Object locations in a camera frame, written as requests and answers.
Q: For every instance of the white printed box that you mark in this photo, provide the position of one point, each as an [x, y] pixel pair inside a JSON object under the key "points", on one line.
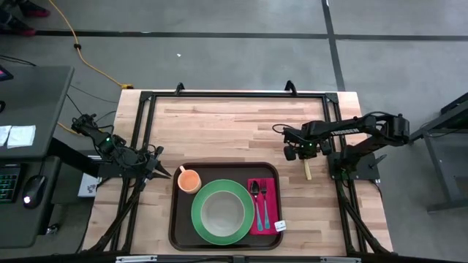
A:
{"points": [[87, 186]]}

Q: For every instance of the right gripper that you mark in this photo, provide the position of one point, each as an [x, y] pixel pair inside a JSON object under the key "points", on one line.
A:
{"points": [[307, 149]]}

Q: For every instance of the black side table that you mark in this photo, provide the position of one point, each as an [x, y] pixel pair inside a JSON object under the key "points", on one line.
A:
{"points": [[449, 117]]}

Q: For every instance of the brown plastic tray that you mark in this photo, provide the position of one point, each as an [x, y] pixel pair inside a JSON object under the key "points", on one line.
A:
{"points": [[183, 226]]}

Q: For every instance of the black backlit keyboard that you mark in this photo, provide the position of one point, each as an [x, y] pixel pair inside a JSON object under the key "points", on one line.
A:
{"points": [[9, 182]]}

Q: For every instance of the orange mug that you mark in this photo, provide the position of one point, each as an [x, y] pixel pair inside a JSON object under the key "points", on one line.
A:
{"points": [[189, 181]]}

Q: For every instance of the black frame clamp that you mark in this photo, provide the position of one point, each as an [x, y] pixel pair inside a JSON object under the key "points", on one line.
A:
{"points": [[290, 87], [180, 88]]}

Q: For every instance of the white paper sheet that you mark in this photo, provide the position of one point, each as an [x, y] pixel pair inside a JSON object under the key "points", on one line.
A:
{"points": [[3, 135], [22, 136]]}

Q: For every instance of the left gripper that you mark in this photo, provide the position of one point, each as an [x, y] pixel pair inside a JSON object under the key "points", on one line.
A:
{"points": [[148, 164]]}

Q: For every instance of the grey desk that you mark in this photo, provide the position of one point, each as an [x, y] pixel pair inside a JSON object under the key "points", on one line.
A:
{"points": [[36, 98]]}

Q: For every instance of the red cloth napkin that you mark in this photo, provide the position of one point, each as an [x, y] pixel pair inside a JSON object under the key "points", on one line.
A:
{"points": [[274, 204]]}

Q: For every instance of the light grey bowl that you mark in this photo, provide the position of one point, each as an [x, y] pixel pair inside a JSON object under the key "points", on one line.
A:
{"points": [[223, 213]]}

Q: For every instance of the silver light bar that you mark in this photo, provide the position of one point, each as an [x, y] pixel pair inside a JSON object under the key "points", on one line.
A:
{"points": [[135, 258], [340, 259]]}

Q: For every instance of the green plate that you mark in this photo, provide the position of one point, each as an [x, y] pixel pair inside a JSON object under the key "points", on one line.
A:
{"points": [[196, 215]]}

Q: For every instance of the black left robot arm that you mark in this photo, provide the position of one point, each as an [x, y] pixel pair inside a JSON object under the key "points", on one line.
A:
{"points": [[109, 149]]}

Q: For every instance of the black device pink screen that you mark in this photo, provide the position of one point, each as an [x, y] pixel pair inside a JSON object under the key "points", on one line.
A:
{"points": [[5, 74]]}

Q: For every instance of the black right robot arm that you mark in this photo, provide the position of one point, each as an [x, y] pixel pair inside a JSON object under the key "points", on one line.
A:
{"points": [[365, 126]]}

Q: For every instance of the black computer mouse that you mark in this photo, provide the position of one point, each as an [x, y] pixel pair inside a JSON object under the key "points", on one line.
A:
{"points": [[34, 190]]}

